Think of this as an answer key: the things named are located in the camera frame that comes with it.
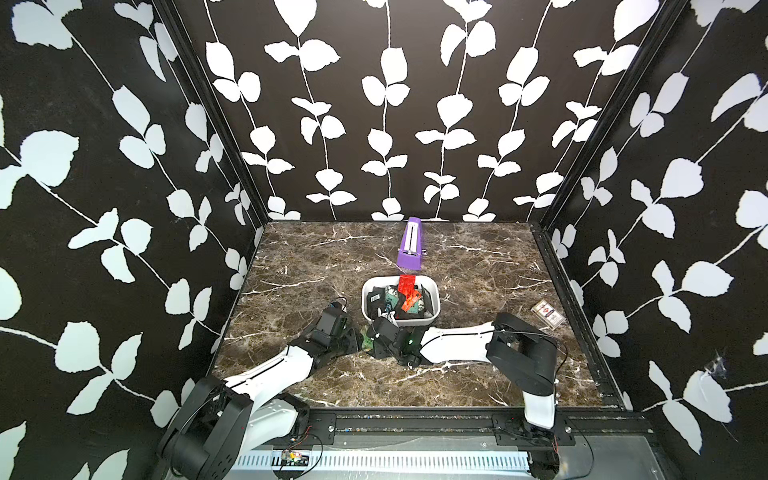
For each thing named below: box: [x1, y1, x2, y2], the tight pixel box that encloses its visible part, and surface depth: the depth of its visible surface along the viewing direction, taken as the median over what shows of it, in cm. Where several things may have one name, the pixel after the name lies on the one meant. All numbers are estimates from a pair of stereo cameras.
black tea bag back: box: [367, 286, 386, 318], surface depth 96 cm
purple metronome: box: [396, 217, 423, 271], surface depth 103 cm
